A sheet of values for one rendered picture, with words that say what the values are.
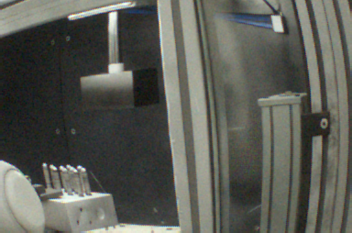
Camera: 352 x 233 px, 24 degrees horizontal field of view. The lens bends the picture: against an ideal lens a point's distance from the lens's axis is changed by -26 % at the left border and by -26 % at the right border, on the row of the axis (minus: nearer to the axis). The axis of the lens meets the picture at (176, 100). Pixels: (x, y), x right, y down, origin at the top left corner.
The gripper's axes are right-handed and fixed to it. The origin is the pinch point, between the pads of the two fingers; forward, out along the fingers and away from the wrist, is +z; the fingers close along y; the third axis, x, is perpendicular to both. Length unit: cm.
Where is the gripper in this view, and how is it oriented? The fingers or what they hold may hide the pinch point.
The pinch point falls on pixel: (50, 212)
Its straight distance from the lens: 118.8
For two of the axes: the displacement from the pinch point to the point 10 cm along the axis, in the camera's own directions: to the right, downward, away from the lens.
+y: -1.1, -9.9, -0.8
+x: -8.7, 0.6, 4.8
